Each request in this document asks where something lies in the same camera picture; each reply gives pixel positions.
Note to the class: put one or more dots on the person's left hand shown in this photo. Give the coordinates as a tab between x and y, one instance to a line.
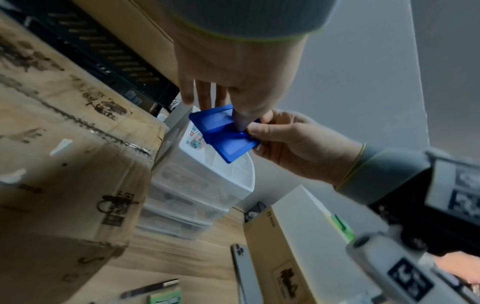
240	65

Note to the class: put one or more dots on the white carton box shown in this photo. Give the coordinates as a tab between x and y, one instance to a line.
311	237

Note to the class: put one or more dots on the white plastic drawer organizer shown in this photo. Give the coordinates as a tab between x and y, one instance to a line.
195	190

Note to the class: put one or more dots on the taped brown cardboard box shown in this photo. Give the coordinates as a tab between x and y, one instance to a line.
67	163

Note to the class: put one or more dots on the green gum packet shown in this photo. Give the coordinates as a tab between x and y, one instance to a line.
165	298
343	227

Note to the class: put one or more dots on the right marker wrist band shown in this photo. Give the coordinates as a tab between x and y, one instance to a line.
397	178

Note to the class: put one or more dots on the person's right forearm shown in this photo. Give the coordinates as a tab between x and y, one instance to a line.
461	264

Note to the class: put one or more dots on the single black gel pen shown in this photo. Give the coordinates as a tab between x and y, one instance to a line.
150	289

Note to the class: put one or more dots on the person's right hand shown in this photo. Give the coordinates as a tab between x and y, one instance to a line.
307	145

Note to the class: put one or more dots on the open brown cardboard box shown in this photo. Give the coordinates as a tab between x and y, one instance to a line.
150	32

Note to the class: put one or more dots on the grey smartphone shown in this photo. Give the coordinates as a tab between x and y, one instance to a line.
243	273

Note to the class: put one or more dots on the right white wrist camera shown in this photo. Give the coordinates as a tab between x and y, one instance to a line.
397	267

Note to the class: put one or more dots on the black vented device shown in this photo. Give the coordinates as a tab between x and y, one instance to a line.
105	56

